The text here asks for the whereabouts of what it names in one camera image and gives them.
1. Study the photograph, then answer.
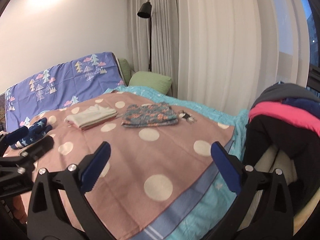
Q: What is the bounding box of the black floor lamp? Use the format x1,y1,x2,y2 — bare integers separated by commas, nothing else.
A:
137,1,152,72

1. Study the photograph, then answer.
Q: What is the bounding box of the teal floral shirt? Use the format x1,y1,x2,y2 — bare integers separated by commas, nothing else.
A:
121,102,178,128

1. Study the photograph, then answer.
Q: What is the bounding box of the green pillow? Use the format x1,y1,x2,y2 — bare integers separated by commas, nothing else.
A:
129,71,172,95

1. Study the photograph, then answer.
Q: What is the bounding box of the light blue bed sheet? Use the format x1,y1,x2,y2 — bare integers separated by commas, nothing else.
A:
106,86,248,239

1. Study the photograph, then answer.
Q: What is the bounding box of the pile of clothes on chair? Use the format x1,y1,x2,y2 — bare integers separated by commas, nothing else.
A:
242,83,319,215

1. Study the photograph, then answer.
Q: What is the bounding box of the pink polka dot blanket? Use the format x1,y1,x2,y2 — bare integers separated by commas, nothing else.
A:
35,92,234,239

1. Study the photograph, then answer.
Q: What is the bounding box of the blue tree pattern pillow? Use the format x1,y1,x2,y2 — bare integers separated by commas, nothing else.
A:
5,52,123,132

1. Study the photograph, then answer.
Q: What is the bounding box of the navy star garment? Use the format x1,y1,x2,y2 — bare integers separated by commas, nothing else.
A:
10,118,53,150

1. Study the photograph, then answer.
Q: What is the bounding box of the white pleated curtain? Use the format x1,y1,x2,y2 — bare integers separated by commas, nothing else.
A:
127,0,310,114

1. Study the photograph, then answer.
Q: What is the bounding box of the cream folded garment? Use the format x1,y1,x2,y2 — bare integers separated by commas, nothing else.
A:
65,104,118,129

